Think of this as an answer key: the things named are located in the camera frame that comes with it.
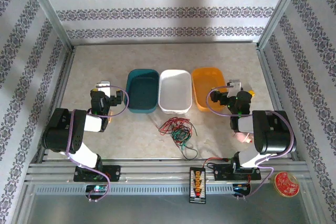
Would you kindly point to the clear pink plastic cup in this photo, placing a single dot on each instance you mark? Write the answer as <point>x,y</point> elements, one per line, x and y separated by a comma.
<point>242,137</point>

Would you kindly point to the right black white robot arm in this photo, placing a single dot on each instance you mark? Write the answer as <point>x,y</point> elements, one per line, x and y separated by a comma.
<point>275,134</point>

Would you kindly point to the teal plastic bin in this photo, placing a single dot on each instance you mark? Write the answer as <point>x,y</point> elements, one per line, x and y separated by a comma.
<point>141,90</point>

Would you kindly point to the aluminium frame post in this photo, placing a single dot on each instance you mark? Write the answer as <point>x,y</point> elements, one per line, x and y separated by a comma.
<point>47,9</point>
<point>282,9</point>

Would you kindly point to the aluminium frame rail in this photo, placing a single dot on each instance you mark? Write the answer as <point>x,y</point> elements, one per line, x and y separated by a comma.
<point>157,171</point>

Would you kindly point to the left small controller board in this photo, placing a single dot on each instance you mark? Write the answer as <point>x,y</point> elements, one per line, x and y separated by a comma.
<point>96,189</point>

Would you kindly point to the black power distribution board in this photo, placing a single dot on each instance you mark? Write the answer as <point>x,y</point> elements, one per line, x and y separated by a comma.
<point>197,184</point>

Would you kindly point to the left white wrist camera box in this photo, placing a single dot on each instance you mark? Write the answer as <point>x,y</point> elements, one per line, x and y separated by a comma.
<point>103,89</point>

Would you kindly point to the right small controller board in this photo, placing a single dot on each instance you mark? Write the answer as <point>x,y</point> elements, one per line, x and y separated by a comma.
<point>240,189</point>

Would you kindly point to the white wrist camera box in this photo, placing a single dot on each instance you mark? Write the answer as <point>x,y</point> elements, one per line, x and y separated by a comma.
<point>235,87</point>
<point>103,89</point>

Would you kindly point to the yellow plastic piece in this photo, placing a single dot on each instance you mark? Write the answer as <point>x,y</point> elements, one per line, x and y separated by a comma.
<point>251,93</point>

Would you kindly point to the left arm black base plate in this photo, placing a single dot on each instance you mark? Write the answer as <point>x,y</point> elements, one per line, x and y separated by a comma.
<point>115,172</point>

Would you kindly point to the small controller board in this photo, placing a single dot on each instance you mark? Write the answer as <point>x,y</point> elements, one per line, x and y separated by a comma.
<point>96,189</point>
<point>240,189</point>

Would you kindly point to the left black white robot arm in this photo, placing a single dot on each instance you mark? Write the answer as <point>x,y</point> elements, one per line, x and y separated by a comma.
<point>60,134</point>

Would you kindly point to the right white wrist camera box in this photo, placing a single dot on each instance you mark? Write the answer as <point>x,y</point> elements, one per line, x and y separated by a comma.
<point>235,87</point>

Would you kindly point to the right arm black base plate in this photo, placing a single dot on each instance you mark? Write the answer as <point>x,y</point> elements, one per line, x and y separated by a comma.
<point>223,172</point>

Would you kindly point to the orange plastic bin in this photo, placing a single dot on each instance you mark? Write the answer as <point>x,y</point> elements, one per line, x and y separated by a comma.
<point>202,82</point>

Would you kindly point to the white plastic bin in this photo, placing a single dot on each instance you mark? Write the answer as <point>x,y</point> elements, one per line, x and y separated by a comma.
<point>174,90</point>

